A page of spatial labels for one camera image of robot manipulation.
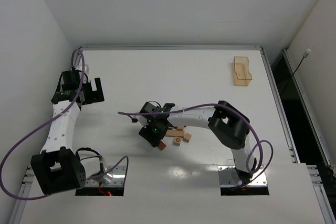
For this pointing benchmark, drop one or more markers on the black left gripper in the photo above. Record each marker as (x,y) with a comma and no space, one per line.
(92,94)

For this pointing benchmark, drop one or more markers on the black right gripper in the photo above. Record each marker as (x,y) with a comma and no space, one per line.
(151,138)

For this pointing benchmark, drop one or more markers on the dark red wood block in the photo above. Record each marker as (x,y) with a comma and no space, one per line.
(161,146)

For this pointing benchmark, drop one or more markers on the plain light wood cube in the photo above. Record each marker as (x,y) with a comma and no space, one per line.
(187,137)

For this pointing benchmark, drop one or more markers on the transparent amber plastic bin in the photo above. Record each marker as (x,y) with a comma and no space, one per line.
(241,74)

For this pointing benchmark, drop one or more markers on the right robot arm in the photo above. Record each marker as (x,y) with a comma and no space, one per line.
(227,124)

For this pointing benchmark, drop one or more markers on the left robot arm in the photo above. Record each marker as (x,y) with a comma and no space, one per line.
(57,167)

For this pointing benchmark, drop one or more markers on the wood cube letter D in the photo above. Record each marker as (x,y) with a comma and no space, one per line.
(177,141)

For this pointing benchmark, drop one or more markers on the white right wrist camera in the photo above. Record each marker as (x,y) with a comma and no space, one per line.
(142,118)

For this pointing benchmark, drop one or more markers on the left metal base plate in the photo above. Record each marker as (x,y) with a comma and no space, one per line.
(115,178)

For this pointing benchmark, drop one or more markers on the metal base plate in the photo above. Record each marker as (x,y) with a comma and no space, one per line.
(115,178)
(228,177)

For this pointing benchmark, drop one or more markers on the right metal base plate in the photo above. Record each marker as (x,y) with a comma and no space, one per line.
(228,177)

